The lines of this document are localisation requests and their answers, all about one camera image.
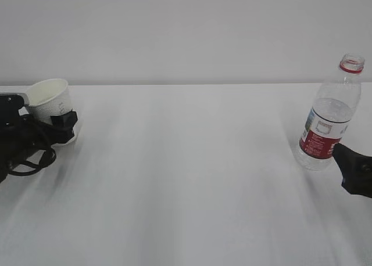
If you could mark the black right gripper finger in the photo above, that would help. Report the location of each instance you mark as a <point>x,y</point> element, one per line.
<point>355,169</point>

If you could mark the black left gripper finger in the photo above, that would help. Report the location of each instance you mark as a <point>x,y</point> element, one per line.
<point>61,129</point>

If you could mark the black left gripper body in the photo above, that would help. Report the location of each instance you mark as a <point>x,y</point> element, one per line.
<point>25,148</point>

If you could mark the white paper cup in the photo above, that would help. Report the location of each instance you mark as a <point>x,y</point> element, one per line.
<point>49,98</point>

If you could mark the clear plastic water bottle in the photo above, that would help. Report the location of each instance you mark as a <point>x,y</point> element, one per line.
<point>331,112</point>

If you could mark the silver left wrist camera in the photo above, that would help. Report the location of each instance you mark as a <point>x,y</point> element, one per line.
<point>11,103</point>

